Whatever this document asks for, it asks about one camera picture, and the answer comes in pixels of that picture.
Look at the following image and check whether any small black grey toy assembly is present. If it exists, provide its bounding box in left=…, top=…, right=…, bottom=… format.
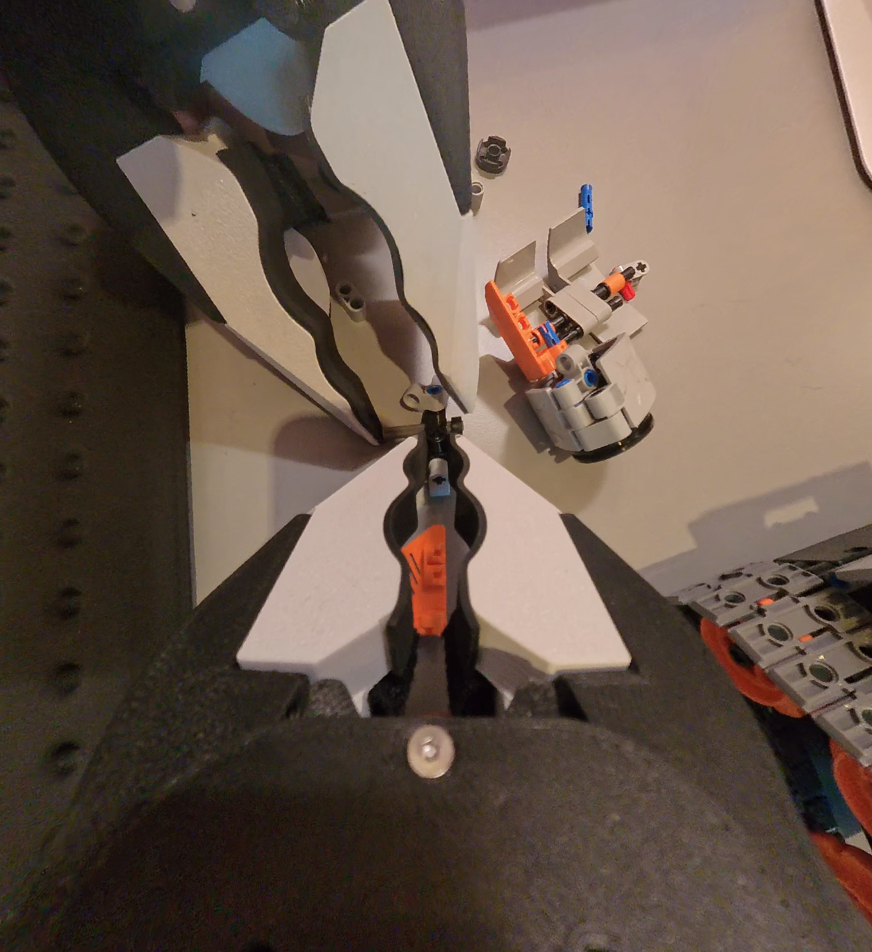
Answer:
left=402, top=378, right=466, bottom=501

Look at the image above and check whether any grey orange tracked toy robot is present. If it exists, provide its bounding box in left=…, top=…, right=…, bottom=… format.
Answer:
left=670, top=509, right=872, bottom=952

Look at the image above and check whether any orange toy panel piece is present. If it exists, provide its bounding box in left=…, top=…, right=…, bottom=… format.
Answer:
left=399, top=524, right=449, bottom=638

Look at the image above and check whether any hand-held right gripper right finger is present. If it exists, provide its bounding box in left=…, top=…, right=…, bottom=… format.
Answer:
left=449, top=437, right=635, bottom=711

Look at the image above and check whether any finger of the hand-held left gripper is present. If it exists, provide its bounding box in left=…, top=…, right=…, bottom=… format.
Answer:
left=308, top=0, right=480, bottom=416
left=116, top=118, right=401, bottom=447

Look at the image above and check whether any grey orange toy sub-assembly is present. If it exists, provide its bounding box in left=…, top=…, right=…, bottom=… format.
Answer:
left=484, top=208, right=657, bottom=464

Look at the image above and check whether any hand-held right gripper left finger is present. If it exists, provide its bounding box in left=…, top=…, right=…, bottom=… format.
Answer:
left=235, top=437, right=425, bottom=716

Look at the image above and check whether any dark dotted mat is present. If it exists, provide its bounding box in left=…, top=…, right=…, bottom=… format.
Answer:
left=0, top=0, right=200, bottom=952

